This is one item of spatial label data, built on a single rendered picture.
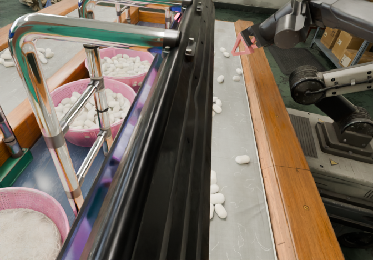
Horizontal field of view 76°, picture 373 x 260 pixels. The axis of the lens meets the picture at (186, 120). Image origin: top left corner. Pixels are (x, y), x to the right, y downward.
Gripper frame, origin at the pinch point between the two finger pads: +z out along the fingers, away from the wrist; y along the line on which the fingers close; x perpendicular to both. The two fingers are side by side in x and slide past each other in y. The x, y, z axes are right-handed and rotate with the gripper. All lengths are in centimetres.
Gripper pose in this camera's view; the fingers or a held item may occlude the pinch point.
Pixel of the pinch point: (242, 49)
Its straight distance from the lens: 80.7
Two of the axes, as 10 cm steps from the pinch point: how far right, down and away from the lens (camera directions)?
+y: 7.0, -4.0, 5.9
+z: -5.2, 2.8, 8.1
